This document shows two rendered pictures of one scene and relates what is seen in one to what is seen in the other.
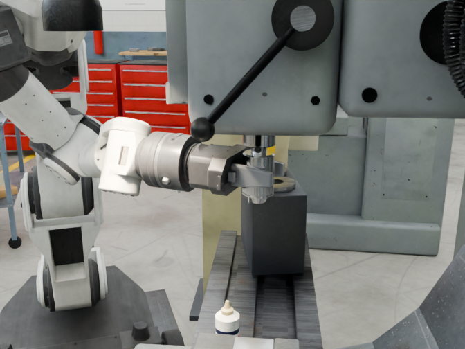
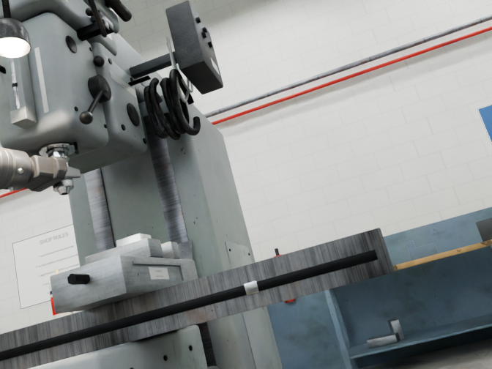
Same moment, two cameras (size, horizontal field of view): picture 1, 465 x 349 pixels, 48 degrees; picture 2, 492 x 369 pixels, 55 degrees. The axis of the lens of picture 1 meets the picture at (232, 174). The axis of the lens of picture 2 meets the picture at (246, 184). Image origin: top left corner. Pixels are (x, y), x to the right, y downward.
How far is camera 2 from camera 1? 1.18 m
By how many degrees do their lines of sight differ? 89
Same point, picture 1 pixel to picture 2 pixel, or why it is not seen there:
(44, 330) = not seen: outside the picture
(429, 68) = (132, 124)
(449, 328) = not seen: hidden behind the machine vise
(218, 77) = (77, 101)
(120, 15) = not seen: outside the picture
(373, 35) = (118, 105)
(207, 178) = (58, 164)
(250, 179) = (70, 172)
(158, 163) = (16, 158)
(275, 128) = (96, 134)
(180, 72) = (30, 103)
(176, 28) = (25, 80)
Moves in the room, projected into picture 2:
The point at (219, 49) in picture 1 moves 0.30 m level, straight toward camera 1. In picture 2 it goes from (75, 88) to (195, 51)
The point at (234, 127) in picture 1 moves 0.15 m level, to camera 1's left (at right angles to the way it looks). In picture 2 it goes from (84, 128) to (48, 104)
